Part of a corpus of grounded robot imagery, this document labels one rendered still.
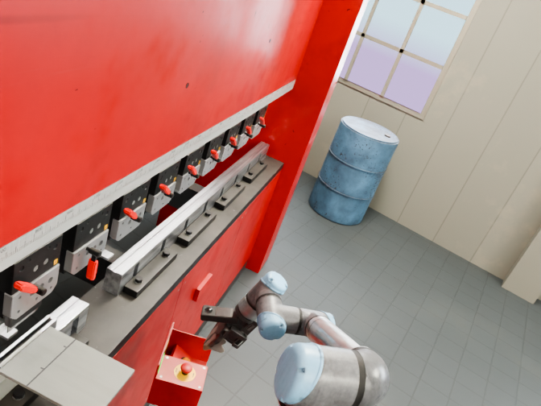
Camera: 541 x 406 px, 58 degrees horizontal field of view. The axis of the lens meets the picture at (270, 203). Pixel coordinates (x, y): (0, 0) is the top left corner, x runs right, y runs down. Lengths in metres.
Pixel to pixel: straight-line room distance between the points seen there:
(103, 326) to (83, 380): 0.34
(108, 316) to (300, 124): 1.84
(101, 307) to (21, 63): 1.01
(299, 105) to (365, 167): 1.55
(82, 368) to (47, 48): 0.80
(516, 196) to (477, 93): 1.01
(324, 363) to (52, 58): 0.74
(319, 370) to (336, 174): 3.65
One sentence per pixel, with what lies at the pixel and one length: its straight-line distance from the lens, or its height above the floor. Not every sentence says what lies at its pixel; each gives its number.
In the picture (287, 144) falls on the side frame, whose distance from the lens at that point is 3.15.
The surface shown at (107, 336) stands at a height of 0.87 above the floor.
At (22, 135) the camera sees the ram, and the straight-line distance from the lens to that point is 0.97.
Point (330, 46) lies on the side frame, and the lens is 2.99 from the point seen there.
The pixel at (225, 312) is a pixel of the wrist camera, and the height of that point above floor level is 1.08.
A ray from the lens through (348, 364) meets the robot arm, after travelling 1.01.
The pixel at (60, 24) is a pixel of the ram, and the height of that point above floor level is 1.82.
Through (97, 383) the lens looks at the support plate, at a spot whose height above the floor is 1.00.
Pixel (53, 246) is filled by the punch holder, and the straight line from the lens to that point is 1.22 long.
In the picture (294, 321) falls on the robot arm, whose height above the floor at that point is 1.21.
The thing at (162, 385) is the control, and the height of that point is 0.76.
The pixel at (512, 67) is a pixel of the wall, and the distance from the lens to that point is 4.87.
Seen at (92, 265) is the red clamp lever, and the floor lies 1.20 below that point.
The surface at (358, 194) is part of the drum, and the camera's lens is 4.59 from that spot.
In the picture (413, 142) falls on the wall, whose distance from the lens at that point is 5.06.
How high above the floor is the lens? 2.05
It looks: 27 degrees down
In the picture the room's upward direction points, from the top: 20 degrees clockwise
